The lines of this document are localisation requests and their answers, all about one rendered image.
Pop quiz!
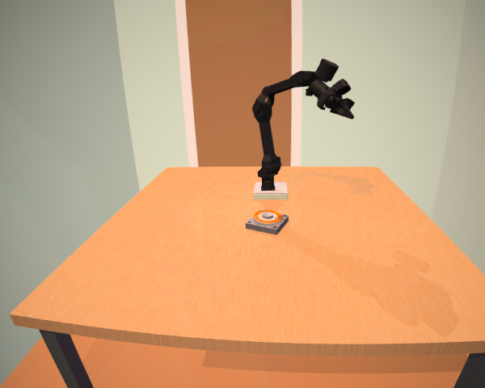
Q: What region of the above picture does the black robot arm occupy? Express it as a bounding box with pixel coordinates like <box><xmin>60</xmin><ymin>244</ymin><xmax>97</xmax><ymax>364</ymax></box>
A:
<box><xmin>252</xmin><ymin>58</ymin><xmax>351</xmax><ymax>191</ymax></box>

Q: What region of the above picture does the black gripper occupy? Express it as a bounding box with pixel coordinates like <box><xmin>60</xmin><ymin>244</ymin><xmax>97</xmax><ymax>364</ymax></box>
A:
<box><xmin>317</xmin><ymin>86</ymin><xmax>354</xmax><ymax>119</ymax></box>

